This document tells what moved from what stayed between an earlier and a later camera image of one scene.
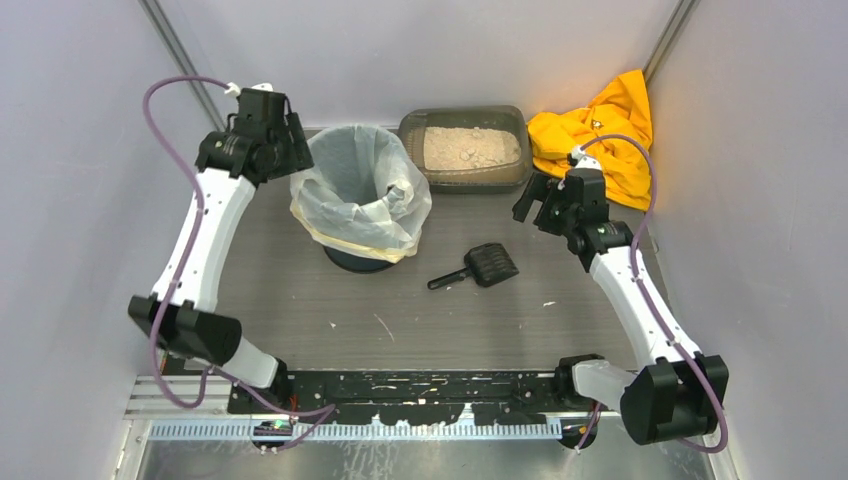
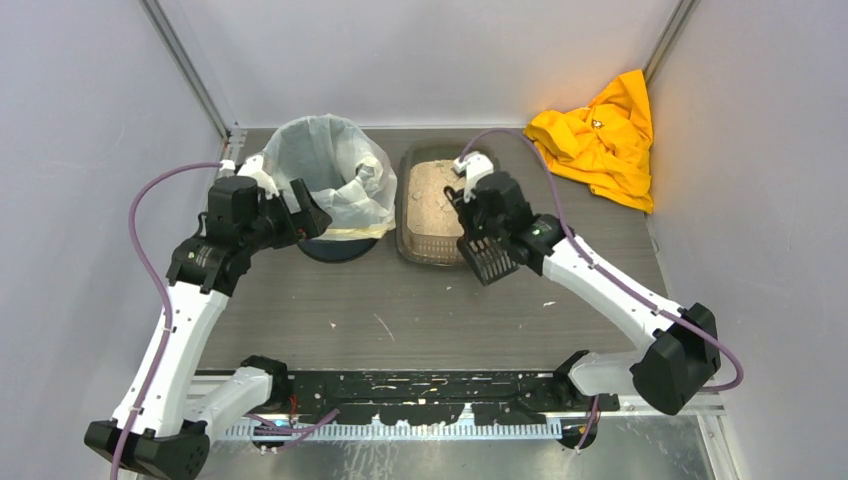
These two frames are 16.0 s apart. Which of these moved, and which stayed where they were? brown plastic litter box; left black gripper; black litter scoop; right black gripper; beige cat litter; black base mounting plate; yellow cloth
Moved: left black gripper; right black gripper; beige cat litter; brown plastic litter box; black litter scoop
Stayed: black base mounting plate; yellow cloth
